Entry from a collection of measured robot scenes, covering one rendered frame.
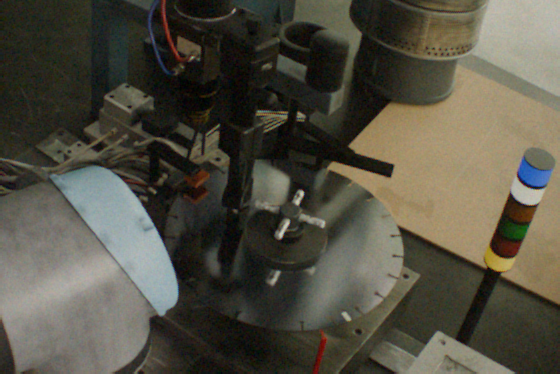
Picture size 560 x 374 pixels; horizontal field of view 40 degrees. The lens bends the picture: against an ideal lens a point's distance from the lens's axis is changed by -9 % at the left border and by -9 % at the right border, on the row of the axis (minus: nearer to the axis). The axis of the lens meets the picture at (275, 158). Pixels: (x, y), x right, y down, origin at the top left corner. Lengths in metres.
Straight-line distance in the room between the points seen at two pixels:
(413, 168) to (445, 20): 0.30
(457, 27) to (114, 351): 1.23
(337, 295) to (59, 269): 0.62
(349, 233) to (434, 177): 0.48
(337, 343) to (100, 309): 0.66
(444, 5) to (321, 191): 0.55
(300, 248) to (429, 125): 0.70
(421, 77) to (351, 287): 0.75
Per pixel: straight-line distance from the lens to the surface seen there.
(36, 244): 0.50
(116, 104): 1.44
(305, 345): 1.13
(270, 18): 1.84
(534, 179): 1.03
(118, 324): 0.54
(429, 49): 1.66
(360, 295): 1.08
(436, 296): 1.38
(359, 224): 1.17
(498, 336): 1.36
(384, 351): 1.27
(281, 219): 1.09
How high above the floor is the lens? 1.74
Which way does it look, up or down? 39 degrees down
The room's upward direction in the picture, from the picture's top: 8 degrees clockwise
